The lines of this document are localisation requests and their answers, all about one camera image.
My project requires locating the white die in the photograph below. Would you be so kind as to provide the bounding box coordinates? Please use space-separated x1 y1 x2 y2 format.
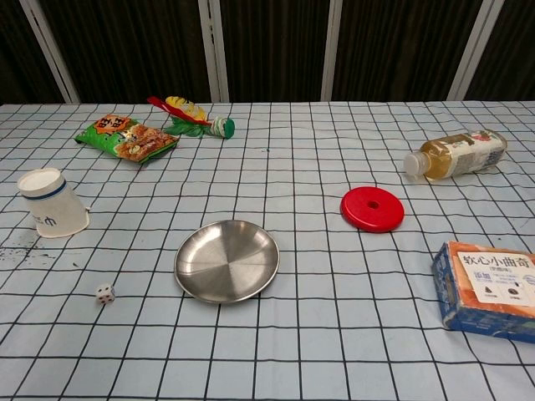
95 282 115 306

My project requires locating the white paper cup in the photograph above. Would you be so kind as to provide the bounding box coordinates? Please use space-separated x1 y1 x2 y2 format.
17 167 91 239

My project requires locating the silver metal plate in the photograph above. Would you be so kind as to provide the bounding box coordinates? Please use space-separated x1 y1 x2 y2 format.
173 220 281 306

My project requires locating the colourful feather shuttlecock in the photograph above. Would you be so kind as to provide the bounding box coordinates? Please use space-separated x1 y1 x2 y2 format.
146 95 237 139

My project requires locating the red plastic disc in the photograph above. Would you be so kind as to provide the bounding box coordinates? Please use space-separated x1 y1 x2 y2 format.
339 186 405 234

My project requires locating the green snack bag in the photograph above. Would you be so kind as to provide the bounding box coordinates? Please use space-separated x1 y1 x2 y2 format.
74 114 181 165

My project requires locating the checked light blue tablecloth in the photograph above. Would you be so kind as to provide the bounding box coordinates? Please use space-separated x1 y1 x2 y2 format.
0 99 535 401

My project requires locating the tea bottle with white cap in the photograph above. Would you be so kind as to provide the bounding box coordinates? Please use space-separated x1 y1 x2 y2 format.
403 129 508 184

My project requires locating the orange and blue cookie box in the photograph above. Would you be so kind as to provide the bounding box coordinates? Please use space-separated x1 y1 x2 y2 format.
431 240 535 344

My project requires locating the white frame post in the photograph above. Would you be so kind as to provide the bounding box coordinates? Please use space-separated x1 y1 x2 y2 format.
19 0 80 104
320 0 344 102
448 0 507 101
197 0 230 102

